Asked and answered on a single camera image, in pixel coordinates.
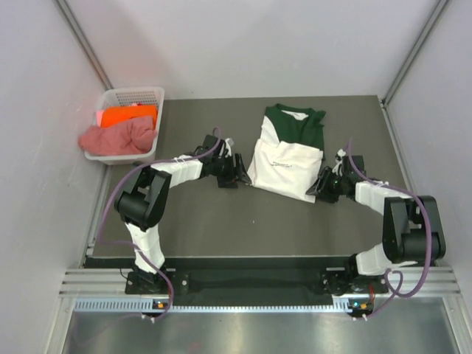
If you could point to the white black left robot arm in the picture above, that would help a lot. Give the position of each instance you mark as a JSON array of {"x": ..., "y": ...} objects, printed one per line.
[{"x": 142, "y": 200}]

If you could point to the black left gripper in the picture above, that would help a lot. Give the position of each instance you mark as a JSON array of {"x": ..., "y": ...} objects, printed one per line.
[{"x": 228, "y": 181}]

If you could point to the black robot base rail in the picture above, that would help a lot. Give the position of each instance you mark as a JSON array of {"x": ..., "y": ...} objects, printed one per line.
[{"x": 263, "y": 281}]

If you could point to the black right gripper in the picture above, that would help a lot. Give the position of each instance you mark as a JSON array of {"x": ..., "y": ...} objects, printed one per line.
[{"x": 320, "y": 187}]

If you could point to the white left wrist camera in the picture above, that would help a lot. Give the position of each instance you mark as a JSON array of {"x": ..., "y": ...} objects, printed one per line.
[{"x": 227, "y": 149}]

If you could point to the pink crumpled t-shirt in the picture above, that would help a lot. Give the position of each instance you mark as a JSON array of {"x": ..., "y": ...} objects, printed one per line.
[{"x": 131, "y": 137}]

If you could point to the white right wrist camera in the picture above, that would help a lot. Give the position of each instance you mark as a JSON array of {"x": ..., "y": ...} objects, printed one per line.
[{"x": 342, "y": 160}]

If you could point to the orange folded t-shirt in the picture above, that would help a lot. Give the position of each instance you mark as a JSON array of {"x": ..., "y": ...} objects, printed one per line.
[{"x": 118, "y": 114}]

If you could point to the light pink garment in basket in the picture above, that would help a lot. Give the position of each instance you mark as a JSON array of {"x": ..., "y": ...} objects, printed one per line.
[{"x": 99, "y": 116}]

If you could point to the white plastic laundry basket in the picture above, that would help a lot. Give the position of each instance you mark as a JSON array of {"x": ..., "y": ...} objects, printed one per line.
[{"x": 149, "y": 95}]

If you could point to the white green ringer t-shirt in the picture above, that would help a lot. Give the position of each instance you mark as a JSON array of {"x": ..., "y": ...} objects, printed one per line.
[{"x": 289, "y": 152}]

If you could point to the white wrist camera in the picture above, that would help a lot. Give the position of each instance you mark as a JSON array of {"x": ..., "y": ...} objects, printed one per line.
[
  {"x": 227, "y": 149},
  {"x": 342, "y": 160}
]

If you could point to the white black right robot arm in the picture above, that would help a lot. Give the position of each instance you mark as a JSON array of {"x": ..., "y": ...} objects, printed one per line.
[{"x": 412, "y": 231}]

